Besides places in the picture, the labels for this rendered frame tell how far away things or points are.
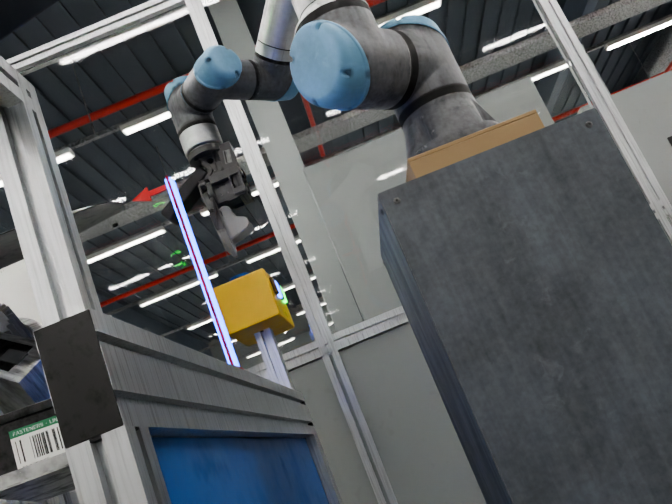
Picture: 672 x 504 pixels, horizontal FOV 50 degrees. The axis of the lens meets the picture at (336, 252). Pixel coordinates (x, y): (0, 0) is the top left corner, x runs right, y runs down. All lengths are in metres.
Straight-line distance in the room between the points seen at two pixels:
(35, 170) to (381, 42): 0.60
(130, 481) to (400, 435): 1.26
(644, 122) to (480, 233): 3.76
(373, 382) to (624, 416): 0.90
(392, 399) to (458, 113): 0.84
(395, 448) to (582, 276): 0.89
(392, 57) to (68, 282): 0.65
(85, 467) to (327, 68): 0.66
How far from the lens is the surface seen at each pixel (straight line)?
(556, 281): 0.90
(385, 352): 1.71
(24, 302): 1.53
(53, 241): 0.53
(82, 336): 0.50
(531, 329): 0.89
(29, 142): 0.56
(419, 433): 1.70
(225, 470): 0.73
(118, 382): 0.50
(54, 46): 2.22
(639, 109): 4.66
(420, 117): 1.07
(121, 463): 0.48
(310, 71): 1.03
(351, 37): 1.00
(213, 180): 1.34
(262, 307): 1.26
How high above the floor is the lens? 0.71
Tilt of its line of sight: 16 degrees up
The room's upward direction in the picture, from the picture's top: 22 degrees counter-clockwise
